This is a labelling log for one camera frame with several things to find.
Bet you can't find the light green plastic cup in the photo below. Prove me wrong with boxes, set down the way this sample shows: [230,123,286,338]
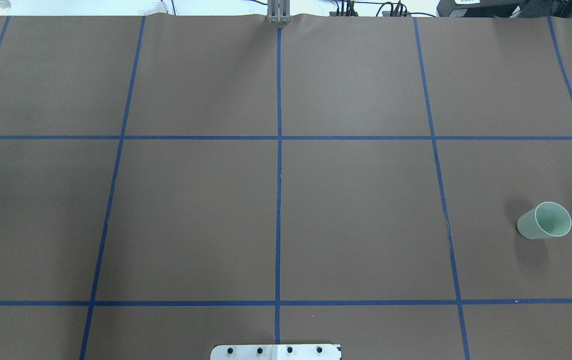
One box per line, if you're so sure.
[516,202,572,240]

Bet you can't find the black cable connectors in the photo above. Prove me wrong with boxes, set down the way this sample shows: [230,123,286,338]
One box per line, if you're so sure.
[329,0,410,18]

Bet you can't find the aluminium frame post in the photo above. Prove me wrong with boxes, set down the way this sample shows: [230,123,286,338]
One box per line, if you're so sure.
[265,0,292,24]

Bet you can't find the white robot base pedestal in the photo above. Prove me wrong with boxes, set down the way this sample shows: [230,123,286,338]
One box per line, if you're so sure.
[210,343,342,360]

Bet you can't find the black device on bench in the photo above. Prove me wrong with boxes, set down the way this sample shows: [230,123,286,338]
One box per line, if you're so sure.
[436,0,572,19]

